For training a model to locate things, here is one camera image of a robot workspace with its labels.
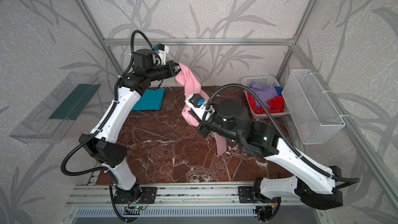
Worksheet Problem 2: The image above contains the pink t-shirt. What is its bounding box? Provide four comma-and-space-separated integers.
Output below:
175, 63, 228, 158

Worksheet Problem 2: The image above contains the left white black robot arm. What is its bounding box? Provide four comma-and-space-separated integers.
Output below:
79, 61, 181, 202

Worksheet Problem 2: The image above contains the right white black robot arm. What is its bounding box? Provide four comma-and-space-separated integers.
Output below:
186, 98, 343, 210

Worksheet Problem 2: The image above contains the folded teal t-shirt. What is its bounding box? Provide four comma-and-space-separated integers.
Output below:
132, 88, 165, 111

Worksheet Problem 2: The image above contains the purple t-shirt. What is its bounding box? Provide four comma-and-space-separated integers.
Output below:
249, 81, 278, 107

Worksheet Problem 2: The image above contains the red t-shirt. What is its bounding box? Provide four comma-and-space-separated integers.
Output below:
246, 93, 285, 115

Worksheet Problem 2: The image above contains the blue t-shirt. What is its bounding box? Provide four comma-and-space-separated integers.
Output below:
274, 86, 283, 96

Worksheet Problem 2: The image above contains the green mat in shelf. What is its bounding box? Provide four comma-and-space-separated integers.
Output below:
49, 84, 101, 121

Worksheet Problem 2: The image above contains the green circuit board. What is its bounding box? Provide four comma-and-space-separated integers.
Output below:
125, 205, 147, 215

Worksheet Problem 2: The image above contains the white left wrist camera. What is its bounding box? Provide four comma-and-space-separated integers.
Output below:
152, 43, 170, 65

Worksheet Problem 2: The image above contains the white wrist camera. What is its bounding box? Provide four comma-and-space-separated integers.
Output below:
152, 43, 170, 65
185, 93, 208, 122

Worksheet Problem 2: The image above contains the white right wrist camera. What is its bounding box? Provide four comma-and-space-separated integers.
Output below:
185, 93, 208, 122

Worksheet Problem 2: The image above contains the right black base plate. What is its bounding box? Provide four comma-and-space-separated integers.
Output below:
238, 186, 280, 204

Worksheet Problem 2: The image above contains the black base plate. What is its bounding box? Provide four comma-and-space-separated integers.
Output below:
238, 186, 280, 204
114, 186, 158, 204

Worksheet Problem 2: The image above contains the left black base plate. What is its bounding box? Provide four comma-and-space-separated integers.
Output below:
114, 186, 158, 204

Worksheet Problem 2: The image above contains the white wire mesh basket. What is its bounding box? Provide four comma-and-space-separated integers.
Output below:
282, 69, 345, 145

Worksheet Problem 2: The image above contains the right black corrugated cable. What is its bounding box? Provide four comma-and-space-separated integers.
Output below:
206, 83, 361, 184

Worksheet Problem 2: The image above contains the black corrugated cable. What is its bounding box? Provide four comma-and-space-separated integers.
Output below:
206, 83, 361, 184
60, 29, 162, 223

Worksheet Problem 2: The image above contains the clear plastic wall shelf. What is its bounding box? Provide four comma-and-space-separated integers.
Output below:
10, 72, 101, 144

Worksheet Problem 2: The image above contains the aluminium frame profile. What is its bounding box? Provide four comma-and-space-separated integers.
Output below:
75, 0, 398, 206

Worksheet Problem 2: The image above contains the left black corrugated cable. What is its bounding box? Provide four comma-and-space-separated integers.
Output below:
60, 29, 162, 223

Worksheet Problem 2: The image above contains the aluminium mounting rail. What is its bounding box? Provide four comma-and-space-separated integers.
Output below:
65, 183, 327, 207

